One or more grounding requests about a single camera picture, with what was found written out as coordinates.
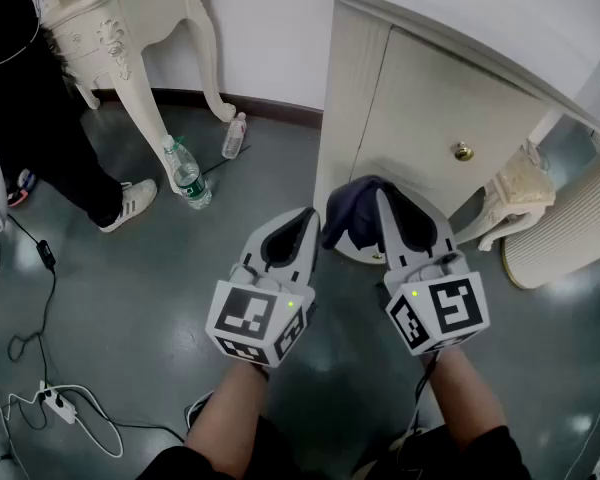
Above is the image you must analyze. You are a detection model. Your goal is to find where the ribbed cream table pedestal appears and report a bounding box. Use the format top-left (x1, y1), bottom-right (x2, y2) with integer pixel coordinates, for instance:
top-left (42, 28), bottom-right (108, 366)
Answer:
top-left (499, 145), bottom-right (600, 290)

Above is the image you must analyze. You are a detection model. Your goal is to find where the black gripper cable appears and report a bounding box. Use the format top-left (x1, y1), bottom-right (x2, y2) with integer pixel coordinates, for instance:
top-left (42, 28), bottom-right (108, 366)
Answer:
top-left (412, 351), bottom-right (440, 449)

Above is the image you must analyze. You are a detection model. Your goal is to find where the black floor cable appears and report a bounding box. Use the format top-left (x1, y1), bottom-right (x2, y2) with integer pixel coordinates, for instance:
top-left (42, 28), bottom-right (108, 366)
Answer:
top-left (54, 387), bottom-right (186, 444)
top-left (7, 212), bottom-right (59, 399)

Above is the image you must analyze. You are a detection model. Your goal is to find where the thin black strip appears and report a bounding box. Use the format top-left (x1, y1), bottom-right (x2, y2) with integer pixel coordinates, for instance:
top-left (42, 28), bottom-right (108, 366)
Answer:
top-left (202, 143), bottom-right (252, 175)

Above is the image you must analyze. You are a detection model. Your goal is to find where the dark blue cloth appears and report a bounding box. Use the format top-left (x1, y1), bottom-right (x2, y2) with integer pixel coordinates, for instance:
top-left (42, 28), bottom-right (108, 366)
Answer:
top-left (320, 175), bottom-right (396, 252)

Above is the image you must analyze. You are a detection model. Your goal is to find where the white power strip with cables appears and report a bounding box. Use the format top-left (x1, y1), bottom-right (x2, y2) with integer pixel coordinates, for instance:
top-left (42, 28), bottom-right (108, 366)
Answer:
top-left (0, 382), bottom-right (124, 480)

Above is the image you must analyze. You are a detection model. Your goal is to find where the cream white cabinet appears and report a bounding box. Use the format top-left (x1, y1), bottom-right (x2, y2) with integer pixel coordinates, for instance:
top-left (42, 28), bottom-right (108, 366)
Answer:
top-left (282, 0), bottom-right (600, 290)

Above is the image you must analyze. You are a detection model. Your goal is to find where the small red-label water bottle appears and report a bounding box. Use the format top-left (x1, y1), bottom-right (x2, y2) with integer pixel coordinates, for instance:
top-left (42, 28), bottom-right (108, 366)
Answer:
top-left (221, 111), bottom-right (248, 160)

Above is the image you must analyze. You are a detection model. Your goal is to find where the person's right shoe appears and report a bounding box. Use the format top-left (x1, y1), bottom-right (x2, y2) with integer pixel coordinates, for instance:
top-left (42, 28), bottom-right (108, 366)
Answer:
top-left (388, 425), bottom-right (431, 453)

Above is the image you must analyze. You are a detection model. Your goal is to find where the person's left shoe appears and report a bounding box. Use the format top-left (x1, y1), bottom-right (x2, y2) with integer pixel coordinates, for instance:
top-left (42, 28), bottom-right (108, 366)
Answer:
top-left (185, 390), bottom-right (215, 427)

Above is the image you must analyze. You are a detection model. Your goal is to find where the black fluffy duster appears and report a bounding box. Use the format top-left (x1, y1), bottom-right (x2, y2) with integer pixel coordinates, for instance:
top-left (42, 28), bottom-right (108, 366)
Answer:
top-left (38, 21), bottom-right (81, 87)

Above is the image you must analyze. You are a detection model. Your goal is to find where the large green-label water bottle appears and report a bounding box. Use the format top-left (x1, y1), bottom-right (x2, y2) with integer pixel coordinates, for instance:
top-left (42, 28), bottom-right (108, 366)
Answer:
top-left (160, 134), bottom-right (213, 211)

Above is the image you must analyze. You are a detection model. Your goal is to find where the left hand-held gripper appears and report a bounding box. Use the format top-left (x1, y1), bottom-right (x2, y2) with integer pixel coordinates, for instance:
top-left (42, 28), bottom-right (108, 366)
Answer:
top-left (205, 206), bottom-right (323, 369)

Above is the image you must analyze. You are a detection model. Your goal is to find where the person's right forearm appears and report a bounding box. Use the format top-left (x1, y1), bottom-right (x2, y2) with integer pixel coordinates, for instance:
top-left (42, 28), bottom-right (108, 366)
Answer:
top-left (421, 346), bottom-right (510, 457)

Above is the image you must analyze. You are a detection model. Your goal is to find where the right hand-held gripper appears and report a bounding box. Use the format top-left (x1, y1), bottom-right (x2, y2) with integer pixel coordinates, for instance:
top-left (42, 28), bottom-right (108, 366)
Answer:
top-left (374, 186), bottom-right (491, 357)

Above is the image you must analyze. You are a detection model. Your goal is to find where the ornate cream vanity table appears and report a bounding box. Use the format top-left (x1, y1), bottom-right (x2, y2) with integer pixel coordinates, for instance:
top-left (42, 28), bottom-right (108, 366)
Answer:
top-left (27, 0), bottom-right (238, 197)

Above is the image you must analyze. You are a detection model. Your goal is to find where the person's left forearm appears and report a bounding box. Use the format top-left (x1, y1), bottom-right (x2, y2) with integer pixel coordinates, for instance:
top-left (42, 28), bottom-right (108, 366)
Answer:
top-left (183, 360), bottom-right (272, 464)

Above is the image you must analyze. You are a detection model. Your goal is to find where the red and blue sneaker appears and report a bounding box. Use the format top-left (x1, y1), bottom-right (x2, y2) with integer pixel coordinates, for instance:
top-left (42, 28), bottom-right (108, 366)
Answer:
top-left (5, 167), bottom-right (37, 208)

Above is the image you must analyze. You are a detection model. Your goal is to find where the black power adapter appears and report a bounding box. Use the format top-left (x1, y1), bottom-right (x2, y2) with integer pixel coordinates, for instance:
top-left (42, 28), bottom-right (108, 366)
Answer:
top-left (36, 239), bottom-right (58, 271)

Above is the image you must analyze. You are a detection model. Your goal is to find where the cream upholstered stool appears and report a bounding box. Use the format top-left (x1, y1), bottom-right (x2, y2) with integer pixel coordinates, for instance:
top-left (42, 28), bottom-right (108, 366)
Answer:
top-left (467, 140), bottom-right (556, 252)

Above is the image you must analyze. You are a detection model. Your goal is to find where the person's black shirt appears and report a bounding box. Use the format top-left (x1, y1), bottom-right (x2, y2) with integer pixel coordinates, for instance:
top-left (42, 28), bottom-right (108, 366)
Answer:
top-left (137, 415), bottom-right (531, 480)

